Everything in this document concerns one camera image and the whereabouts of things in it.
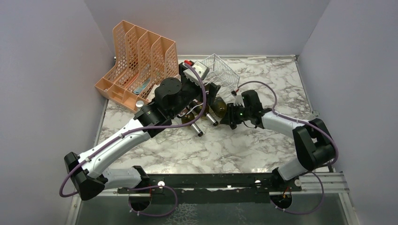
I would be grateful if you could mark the clear glass bottle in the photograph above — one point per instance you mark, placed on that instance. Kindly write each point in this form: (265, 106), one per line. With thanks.
(139, 104)

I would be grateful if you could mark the black metal base rail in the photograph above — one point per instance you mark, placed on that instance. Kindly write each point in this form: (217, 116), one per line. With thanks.
(142, 188)

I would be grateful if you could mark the green wine bottle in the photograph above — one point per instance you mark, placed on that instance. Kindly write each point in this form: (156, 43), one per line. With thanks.
(188, 118)
(219, 107)
(197, 107)

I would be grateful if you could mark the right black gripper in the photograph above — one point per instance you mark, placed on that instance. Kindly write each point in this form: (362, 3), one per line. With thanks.
(230, 117)

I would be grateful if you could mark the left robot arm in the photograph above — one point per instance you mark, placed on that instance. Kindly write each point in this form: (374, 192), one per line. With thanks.
(89, 173)

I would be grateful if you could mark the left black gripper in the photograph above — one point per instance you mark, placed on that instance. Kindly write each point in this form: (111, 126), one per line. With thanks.
(213, 89)

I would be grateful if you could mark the white wire wine rack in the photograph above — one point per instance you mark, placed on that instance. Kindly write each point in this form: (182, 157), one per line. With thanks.
(220, 73)

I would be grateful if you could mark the orange plastic file organizer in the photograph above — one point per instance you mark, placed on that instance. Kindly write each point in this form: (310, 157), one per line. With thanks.
(142, 60)

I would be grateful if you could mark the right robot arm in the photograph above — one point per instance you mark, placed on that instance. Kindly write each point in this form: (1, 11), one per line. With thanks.
(311, 138)

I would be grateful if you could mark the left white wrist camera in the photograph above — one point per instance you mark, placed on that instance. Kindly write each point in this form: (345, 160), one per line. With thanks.
(198, 67)

